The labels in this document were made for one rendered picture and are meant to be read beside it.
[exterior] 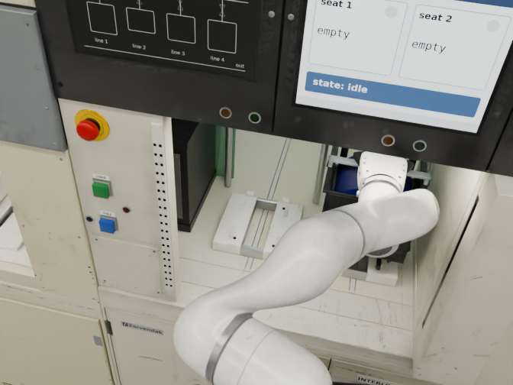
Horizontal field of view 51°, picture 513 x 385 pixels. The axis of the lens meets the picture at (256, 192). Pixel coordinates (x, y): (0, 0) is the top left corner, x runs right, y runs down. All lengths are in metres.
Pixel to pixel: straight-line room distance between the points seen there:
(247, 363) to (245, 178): 1.04
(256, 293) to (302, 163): 1.09
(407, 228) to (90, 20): 0.61
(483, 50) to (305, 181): 0.95
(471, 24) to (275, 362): 0.51
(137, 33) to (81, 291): 0.74
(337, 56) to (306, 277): 0.34
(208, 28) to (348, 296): 0.79
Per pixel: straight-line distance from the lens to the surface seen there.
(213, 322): 0.70
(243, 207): 1.50
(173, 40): 0.87
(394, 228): 0.91
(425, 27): 0.80
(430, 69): 0.83
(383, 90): 0.84
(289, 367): 0.67
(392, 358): 1.31
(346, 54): 0.82
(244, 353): 0.68
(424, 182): 1.30
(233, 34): 0.83
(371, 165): 1.15
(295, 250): 0.67
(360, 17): 0.79
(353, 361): 1.34
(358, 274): 1.39
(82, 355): 1.67
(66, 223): 1.24
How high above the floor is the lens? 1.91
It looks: 41 degrees down
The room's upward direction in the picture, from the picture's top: 4 degrees clockwise
